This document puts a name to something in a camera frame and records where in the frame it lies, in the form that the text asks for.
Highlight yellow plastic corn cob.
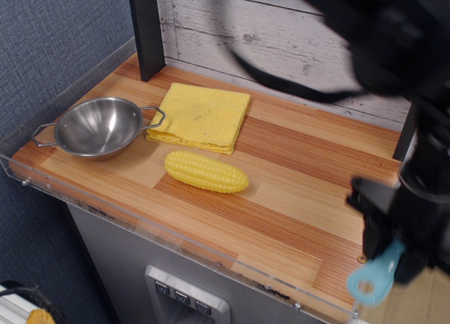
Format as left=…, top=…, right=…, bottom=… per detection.
left=164, top=150, right=250, bottom=193

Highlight stainless steel bowl with handles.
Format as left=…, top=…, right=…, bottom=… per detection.
left=31, top=97, right=166, bottom=160

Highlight black left upright post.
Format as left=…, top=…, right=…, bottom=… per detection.
left=129, top=0, right=166, bottom=82

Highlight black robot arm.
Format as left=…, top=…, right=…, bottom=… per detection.
left=305, top=0, right=449, bottom=284

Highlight black right upright post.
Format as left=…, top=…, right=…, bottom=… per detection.
left=392, top=103, right=418, bottom=161

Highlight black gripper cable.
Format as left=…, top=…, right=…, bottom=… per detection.
left=224, top=18, right=366, bottom=103

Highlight light blue dish brush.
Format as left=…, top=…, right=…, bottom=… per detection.
left=347, top=240, right=405, bottom=307

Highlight grey toy fridge cabinet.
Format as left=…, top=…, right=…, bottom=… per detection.
left=68, top=205, right=322, bottom=323

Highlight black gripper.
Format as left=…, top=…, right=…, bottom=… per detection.
left=347, top=109, right=449, bottom=284

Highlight yellow folded cloth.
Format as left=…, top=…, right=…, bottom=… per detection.
left=146, top=83, right=250, bottom=155

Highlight black upright post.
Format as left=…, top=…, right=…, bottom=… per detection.
left=392, top=103, right=418, bottom=161
left=129, top=0, right=166, bottom=82

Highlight silver dispenser button panel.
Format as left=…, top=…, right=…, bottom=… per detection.
left=145, top=264, right=231, bottom=323

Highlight yellow object bottom left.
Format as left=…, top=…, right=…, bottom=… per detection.
left=25, top=309, right=56, bottom=324

